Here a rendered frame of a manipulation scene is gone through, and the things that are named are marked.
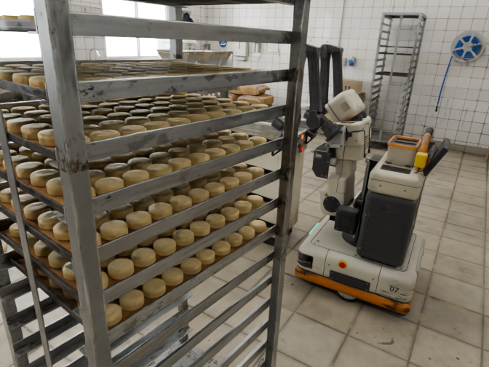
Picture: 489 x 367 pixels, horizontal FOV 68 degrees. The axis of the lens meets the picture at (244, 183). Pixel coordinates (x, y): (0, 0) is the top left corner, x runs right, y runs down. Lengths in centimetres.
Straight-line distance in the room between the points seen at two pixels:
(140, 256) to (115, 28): 44
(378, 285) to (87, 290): 176
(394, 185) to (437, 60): 435
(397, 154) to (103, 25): 174
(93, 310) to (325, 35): 620
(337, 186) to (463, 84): 419
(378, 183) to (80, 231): 162
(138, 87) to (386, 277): 178
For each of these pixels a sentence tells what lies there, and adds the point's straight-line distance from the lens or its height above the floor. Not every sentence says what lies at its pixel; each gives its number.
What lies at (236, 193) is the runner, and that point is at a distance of 90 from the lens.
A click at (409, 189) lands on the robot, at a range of 198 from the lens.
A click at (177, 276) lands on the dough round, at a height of 88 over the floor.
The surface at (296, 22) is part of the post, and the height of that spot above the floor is 144.
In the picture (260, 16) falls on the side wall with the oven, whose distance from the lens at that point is 716.
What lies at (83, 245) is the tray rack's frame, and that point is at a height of 110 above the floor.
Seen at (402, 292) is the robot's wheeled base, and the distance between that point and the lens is 219.
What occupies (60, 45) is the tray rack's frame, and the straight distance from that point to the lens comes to 54.
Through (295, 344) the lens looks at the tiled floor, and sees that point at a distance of 201.
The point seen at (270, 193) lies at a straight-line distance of 254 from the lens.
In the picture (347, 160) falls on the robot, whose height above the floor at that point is 78.
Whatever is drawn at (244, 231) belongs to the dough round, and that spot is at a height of 88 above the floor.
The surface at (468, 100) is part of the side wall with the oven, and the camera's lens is 621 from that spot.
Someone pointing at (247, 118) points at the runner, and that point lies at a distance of 87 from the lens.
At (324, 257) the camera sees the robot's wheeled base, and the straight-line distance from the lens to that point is 221.
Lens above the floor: 140
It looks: 21 degrees down
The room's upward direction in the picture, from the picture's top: 3 degrees clockwise
